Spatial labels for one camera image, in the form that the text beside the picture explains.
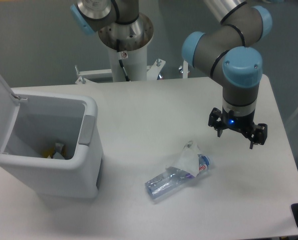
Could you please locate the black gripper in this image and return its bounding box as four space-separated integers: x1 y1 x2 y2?
208 107 267 149

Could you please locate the clear plastic wrapper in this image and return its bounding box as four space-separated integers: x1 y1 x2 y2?
166 141 204 177

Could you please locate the clear crushed plastic bottle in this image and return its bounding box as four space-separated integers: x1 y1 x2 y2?
144 154 211 201

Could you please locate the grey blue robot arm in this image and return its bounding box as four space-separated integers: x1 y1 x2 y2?
70 0 272 146

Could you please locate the yellow trash in can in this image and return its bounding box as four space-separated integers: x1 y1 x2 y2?
42 142 66 160

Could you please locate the white trash can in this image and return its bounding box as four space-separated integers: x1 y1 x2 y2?
0 90 103 199

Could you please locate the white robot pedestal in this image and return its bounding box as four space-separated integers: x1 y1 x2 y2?
74 13 192 85

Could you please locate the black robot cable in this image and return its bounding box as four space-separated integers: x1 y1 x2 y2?
115 38 132 83

